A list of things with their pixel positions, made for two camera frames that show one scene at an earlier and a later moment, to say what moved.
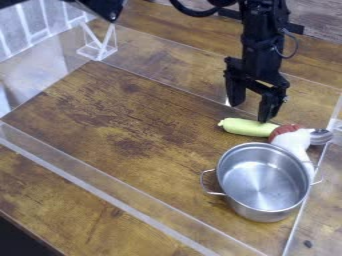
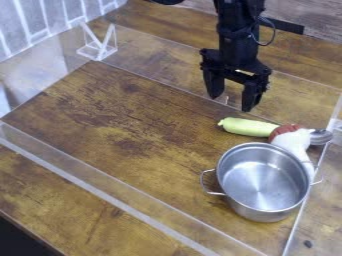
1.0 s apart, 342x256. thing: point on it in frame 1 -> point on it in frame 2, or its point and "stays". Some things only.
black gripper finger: (271, 103) -> (252, 95)
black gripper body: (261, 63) -> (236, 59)
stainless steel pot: (264, 178) stays
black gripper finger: (236, 89) -> (214, 82)
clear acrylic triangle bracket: (100, 49) stays
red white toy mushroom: (295, 138) stays
